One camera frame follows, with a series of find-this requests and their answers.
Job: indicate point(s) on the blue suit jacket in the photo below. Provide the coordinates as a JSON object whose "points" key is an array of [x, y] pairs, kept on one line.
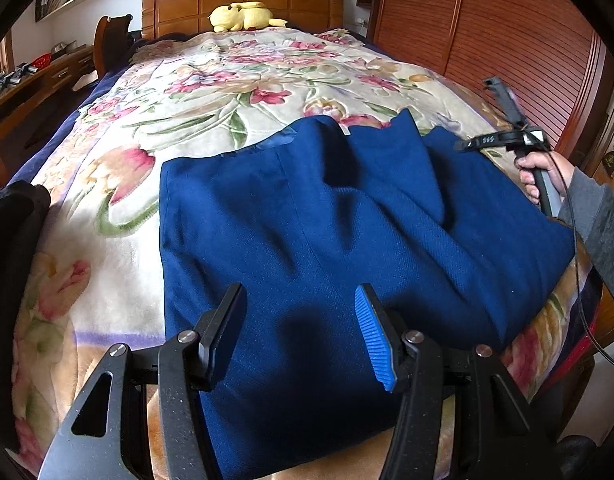
{"points": [[312, 220]]}

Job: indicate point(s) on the wooden bed headboard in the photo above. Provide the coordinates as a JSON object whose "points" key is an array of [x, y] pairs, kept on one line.
{"points": [[177, 5]]}

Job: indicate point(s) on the black cloth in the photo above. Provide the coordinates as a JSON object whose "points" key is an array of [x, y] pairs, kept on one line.
{"points": [[12, 240]]}

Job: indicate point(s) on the wooden desk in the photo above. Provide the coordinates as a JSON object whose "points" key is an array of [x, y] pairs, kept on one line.
{"points": [[17, 100]]}

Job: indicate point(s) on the person's right forearm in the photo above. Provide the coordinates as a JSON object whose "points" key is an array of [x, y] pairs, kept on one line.
{"points": [[602, 230]]}

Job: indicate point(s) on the red basket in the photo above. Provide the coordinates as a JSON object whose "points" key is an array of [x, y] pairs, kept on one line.
{"points": [[42, 61]]}

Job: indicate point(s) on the navy bed sheet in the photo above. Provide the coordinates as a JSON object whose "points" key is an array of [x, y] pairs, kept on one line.
{"points": [[62, 130]]}

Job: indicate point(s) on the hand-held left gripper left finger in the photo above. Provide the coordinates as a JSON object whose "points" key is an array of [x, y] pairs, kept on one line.
{"points": [[227, 330]]}

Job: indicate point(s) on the floral fleece blanket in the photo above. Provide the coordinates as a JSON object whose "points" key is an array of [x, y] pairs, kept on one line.
{"points": [[137, 160]]}

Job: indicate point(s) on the wooden chair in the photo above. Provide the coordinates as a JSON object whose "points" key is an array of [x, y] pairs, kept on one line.
{"points": [[107, 40]]}

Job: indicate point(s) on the person's right hand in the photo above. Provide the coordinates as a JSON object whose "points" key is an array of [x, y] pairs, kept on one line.
{"points": [[529, 162]]}

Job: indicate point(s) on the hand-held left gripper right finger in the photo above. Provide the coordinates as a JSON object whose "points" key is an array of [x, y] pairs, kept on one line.
{"points": [[374, 340]]}

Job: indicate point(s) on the yellow plush toy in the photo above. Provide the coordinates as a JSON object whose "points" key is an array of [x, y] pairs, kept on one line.
{"points": [[237, 17]]}

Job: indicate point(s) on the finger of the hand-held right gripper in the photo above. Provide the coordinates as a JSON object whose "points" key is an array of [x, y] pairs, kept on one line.
{"points": [[507, 102], [479, 141]]}

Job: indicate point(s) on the wooden slatted wardrobe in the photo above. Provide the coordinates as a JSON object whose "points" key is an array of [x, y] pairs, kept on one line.
{"points": [[487, 25]]}

